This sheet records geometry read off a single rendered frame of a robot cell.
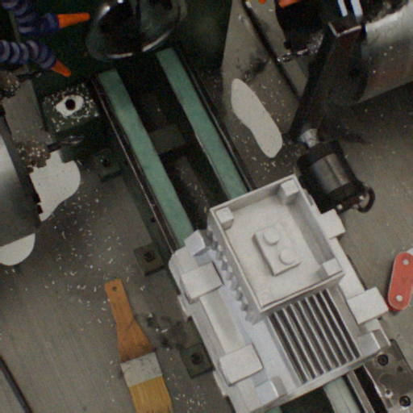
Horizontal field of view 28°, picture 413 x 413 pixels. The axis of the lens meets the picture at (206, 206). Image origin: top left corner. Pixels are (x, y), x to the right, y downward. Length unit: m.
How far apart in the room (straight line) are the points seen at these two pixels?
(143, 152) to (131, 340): 0.26
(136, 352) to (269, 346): 0.31
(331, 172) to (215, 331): 0.25
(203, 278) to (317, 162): 0.22
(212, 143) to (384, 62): 0.26
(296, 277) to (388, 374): 0.31
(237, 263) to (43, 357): 0.42
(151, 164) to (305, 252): 0.32
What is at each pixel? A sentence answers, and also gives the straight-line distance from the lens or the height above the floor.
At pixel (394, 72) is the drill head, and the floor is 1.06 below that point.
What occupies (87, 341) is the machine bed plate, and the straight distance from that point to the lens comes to 1.16.
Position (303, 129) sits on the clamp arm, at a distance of 1.02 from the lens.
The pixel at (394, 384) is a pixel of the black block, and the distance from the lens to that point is 1.14.
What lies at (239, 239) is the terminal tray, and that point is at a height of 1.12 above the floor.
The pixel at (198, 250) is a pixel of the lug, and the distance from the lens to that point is 0.90.
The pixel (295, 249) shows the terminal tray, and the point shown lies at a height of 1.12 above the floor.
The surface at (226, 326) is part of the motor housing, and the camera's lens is 0.90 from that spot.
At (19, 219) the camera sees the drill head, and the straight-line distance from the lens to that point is 0.93.
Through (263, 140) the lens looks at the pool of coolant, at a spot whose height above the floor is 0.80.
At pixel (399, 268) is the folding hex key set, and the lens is 1.22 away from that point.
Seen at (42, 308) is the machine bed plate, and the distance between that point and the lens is 1.18.
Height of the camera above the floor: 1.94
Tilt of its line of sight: 69 degrees down
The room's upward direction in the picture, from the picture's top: 11 degrees clockwise
